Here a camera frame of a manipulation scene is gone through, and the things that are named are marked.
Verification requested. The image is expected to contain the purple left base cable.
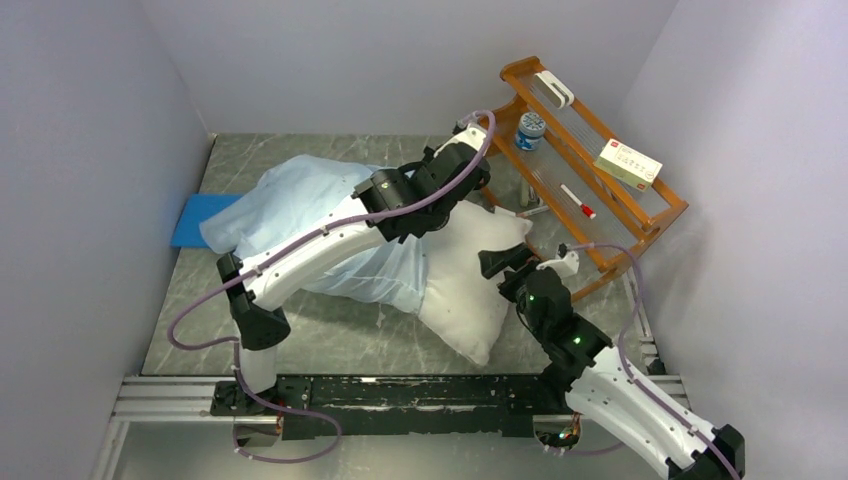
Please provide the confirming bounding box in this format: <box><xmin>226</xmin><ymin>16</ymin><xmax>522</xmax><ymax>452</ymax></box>
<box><xmin>231</xmin><ymin>410</ymin><xmax>343</xmax><ymax>465</ymax></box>

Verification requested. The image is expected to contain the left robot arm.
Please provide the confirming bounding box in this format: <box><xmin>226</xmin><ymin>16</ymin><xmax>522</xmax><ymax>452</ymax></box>
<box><xmin>217</xmin><ymin>131</ymin><xmax>491</xmax><ymax>416</ymax></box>

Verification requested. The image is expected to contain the light blue pillowcase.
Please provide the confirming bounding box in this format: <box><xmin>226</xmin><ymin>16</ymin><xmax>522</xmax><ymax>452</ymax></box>
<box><xmin>199</xmin><ymin>155</ymin><xmax>427</xmax><ymax>314</ymax></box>

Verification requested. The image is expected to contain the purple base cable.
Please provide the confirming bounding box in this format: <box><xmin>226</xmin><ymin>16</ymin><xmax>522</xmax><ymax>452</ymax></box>
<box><xmin>231</xmin><ymin>410</ymin><xmax>343</xmax><ymax>465</ymax></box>
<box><xmin>543</xmin><ymin>413</ymin><xmax>627</xmax><ymax>458</ymax></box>

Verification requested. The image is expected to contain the orange wooden shelf rack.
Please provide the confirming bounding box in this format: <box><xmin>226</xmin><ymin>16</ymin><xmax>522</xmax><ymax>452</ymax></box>
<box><xmin>487</xmin><ymin>56</ymin><xmax>688</xmax><ymax>300</ymax></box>

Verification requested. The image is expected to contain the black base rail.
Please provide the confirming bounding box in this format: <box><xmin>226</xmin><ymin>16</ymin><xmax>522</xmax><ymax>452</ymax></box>
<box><xmin>210</xmin><ymin>374</ymin><xmax>572</xmax><ymax>440</ymax></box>

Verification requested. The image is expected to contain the blue white jar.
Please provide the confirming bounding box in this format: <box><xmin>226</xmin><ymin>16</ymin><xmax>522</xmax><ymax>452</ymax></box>
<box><xmin>514</xmin><ymin>111</ymin><xmax>547</xmax><ymax>151</ymax></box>

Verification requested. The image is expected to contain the red white marker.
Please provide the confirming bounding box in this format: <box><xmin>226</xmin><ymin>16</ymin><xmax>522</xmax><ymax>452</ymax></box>
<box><xmin>559</xmin><ymin>184</ymin><xmax>597</xmax><ymax>220</ymax></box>

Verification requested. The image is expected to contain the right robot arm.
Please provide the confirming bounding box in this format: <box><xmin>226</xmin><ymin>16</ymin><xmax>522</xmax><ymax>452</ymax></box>
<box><xmin>478</xmin><ymin>244</ymin><xmax>745</xmax><ymax>479</ymax></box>

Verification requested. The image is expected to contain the white medicine box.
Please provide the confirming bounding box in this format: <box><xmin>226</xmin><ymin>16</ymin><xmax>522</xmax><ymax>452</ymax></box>
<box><xmin>593</xmin><ymin>138</ymin><xmax>663</xmax><ymax>191</ymax></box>

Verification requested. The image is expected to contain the white rectangular device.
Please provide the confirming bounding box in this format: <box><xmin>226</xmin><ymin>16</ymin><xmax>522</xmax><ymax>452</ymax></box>
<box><xmin>533</xmin><ymin>70</ymin><xmax>575</xmax><ymax>110</ymax></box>

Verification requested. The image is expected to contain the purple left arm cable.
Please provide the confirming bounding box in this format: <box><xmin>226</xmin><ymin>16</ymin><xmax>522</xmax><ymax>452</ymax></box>
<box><xmin>165</xmin><ymin>109</ymin><xmax>498</xmax><ymax>425</ymax></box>

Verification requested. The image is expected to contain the grey pen on table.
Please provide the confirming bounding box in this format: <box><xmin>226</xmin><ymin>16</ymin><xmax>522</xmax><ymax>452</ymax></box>
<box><xmin>515</xmin><ymin>205</ymin><xmax>550</xmax><ymax>219</ymax></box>

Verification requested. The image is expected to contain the white pillow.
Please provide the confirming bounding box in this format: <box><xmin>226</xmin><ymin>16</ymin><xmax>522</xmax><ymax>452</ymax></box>
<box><xmin>417</xmin><ymin>201</ymin><xmax>533</xmax><ymax>367</ymax></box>

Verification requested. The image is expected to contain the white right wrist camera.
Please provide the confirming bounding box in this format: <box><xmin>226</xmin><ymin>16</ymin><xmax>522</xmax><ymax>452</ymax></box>
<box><xmin>536</xmin><ymin>243</ymin><xmax>580</xmax><ymax>279</ymax></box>

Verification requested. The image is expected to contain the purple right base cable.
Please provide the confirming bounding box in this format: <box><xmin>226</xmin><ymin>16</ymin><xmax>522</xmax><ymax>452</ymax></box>
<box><xmin>543</xmin><ymin>413</ymin><xmax>627</xmax><ymax>458</ymax></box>

